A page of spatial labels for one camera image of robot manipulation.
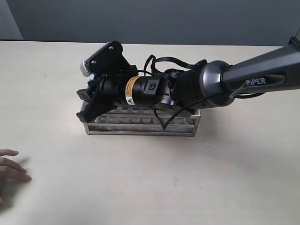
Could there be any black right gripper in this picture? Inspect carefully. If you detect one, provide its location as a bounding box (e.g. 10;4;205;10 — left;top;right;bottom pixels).
76;65;138;123

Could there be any blue-capped tube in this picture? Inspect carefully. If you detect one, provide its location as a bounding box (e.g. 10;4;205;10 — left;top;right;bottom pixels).
87;74;99;88

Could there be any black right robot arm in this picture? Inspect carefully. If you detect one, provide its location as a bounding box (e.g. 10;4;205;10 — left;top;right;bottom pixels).
77;36;300;123

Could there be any stainless steel test tube rack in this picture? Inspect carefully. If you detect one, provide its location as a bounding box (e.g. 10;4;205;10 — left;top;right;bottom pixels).
84;107;201;137

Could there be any bare human hand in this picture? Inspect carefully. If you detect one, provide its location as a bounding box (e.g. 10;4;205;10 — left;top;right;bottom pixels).
0;149;32;205

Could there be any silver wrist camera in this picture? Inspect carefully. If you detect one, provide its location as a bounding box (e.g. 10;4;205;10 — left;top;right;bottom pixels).
80;41;130;77

